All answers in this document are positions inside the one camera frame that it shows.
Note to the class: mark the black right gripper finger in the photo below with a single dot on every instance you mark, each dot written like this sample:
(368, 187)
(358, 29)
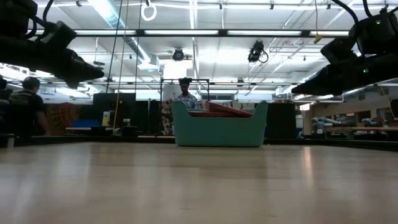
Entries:
(317, 87)
(323, 74)

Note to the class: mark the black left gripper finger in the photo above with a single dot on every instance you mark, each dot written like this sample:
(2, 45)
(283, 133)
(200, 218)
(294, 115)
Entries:
(84, 62)
(77, 73)

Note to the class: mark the red popcorn packet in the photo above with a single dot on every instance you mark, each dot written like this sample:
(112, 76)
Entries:
(230, 109)

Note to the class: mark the teal plastic basket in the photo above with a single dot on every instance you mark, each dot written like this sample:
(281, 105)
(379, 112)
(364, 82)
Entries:
(217, 130)

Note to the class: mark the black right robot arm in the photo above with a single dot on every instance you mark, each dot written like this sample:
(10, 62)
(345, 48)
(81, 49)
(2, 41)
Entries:
(376, 31)

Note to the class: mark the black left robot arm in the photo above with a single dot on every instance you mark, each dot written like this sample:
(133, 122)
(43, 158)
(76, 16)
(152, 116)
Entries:
(15, 18)

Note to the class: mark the yellow hanging tag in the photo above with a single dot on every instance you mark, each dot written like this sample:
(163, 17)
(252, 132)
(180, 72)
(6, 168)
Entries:
(317, 39)

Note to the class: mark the person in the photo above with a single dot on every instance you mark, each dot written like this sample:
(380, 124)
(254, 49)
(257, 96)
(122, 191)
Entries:
(28, 102)
(186, 98)

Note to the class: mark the brown red patterned cloth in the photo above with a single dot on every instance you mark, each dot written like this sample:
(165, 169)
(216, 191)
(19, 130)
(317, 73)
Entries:
(62, 118)

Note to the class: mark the black cabinet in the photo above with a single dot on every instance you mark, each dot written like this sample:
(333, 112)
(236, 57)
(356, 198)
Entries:
(280, 119)

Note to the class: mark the blue box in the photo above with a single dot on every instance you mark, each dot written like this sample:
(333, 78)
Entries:
(85, 123)

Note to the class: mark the yellow white card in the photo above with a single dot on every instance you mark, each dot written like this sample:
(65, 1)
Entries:
(106, 118)

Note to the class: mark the wooden workbench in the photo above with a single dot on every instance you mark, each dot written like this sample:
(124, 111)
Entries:
(367, 128)

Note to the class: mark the black round ceiling device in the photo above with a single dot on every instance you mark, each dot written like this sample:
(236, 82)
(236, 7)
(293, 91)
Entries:
(178, 54)

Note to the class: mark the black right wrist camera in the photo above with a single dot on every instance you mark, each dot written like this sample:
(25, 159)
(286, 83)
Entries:
(339, 49)

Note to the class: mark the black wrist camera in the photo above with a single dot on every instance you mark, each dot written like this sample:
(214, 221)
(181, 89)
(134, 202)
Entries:
(339, 49)
(59, 31)

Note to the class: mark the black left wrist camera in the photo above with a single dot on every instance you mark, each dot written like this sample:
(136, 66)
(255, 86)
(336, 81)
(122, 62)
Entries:
(59, 31)

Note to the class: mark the black overhead camera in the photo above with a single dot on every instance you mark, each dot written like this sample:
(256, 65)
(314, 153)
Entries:
(256, 49)

